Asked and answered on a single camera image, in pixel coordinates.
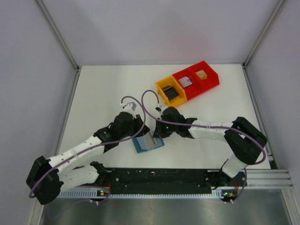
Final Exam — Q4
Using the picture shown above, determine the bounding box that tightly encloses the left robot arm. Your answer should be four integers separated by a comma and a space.
26, 112, 146, 205

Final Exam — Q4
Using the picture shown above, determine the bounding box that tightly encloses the silver card in red bin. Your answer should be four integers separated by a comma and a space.
178, 76, 193, 88

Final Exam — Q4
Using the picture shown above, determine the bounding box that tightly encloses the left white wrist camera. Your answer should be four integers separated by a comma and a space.
120, 102, 137, 115

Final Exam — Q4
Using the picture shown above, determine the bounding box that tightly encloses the middle red plastic bin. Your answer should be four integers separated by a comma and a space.
173, 68, 204, 100

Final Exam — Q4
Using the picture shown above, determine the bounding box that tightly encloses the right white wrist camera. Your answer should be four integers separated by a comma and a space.
155, 105, 168, 114

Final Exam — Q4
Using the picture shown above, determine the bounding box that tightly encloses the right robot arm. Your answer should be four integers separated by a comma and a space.
153, 105, 267, 178

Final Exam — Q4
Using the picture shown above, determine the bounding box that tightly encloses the gold card in red bin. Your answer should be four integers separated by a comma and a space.
196, 70, 208, 80

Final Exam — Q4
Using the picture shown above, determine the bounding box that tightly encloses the red plastic bin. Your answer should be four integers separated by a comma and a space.
173, 68, 204, 100
188, 60, 220, 92

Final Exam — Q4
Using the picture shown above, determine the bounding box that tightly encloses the black card in yellow bin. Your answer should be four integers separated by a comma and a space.
162, 85, 179, 101

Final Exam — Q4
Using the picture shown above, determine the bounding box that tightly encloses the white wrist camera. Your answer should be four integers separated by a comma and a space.
120, 102, 137, 115
155, 105, 168, 114

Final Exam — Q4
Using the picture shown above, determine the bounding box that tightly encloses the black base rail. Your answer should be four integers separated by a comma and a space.
94, 168, 246, 195

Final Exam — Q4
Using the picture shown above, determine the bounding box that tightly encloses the blue leather card holder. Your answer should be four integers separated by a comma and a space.
132, 131, 165, 153

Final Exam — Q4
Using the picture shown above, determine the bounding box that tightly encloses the gold VIP card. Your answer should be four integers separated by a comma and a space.
146, 136, 157, 150

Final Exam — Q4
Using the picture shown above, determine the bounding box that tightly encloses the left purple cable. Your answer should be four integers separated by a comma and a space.
28, 96, 147, 207

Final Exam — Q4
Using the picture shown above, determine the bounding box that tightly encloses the far red plastic bin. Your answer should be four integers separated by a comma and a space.
188, 60, 220, 92

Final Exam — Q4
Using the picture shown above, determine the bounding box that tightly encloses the yellow plastic bin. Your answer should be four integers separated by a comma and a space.
155, 75, 187, 107

